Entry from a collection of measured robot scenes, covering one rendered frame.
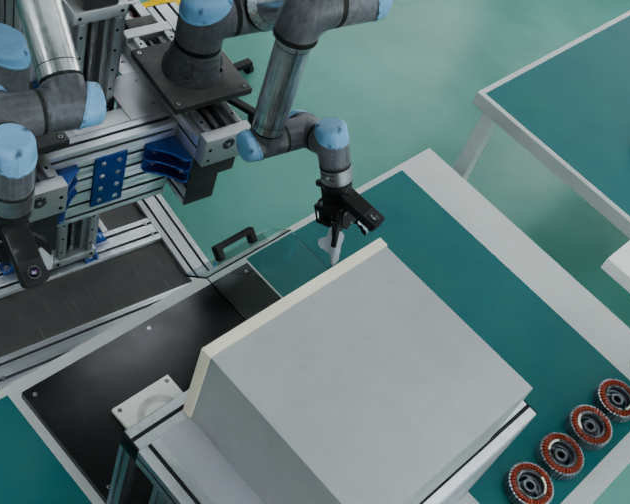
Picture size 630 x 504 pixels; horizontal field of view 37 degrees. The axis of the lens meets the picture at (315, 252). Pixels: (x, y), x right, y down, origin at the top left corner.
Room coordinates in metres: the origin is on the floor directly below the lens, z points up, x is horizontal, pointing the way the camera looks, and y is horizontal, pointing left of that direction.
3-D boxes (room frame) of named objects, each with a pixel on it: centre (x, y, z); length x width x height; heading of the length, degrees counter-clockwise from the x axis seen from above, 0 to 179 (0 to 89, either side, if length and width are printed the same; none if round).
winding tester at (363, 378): (0.94, -0.17, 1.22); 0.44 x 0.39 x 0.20; 151
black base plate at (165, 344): (1.10, 0.10, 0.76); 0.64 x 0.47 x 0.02; 151
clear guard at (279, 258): (1.23, 0.03, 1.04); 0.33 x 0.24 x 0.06; 61
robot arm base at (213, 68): (1.78, 0.46, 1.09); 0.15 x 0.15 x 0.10
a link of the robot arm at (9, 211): (0.94, 0.49, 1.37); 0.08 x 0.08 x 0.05
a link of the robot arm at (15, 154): (0.94, 0.50, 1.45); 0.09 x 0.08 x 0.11; 45
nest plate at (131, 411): (1.00, 0.17, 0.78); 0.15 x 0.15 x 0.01; 61
